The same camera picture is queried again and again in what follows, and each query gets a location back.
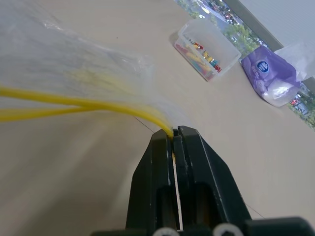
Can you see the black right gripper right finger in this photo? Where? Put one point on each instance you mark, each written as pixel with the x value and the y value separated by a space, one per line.
pixel 204 177

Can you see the clear plastic container with snacks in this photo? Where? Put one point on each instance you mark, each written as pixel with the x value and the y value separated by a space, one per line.
pixel 208 50

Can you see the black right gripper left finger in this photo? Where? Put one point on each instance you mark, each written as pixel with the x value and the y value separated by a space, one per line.
pixel 145 182

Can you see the purple tissue pack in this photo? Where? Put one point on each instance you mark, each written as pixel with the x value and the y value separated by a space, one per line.
pixel 270 73

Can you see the clear plastic bag yellow zipper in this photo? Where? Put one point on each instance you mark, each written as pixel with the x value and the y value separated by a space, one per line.
pixel 64 73

